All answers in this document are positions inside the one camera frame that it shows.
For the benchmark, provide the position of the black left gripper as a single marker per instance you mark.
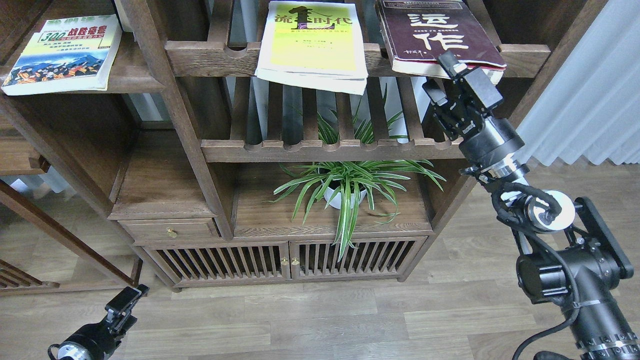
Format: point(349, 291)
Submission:
point(98, 341)

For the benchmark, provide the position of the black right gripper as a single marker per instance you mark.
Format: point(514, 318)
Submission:
point(489, 143)

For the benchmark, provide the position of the maroon cover thick book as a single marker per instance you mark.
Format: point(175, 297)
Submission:
point(417, 32)

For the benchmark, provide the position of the colourful 300 paperback book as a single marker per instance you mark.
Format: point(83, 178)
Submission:
point(68, 54)

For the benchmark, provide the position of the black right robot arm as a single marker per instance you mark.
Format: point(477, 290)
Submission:
point(567, 254)

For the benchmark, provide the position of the left slatted cabinet door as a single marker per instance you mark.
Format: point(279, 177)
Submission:
point(205, 265)

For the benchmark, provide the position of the small wooden drawer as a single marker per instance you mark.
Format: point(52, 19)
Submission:
point(177, 231)

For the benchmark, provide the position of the white pleated curtain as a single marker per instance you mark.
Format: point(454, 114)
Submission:
point(591, 108)

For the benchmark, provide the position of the yellow green cover book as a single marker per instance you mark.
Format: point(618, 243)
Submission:
point(315, 45)

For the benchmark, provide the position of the green spider plant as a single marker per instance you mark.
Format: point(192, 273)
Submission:
point(381, 176)

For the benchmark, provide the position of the dark wooden bookshelf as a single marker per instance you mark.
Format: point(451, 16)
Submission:
point(169, 138)

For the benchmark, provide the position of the white plant pot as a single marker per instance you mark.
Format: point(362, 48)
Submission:
point(333, 196)

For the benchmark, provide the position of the wooden furniture frame left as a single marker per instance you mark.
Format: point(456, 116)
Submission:
point(19, 158)

